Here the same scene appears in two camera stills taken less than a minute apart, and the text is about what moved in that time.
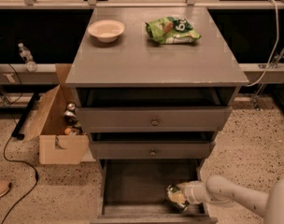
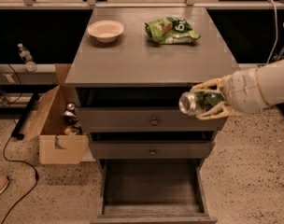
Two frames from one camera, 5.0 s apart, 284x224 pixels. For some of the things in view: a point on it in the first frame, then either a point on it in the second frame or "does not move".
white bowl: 106,31 does not move
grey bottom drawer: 134,191 does not move
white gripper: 191,190 to 242,91
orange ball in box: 67,131 does not move
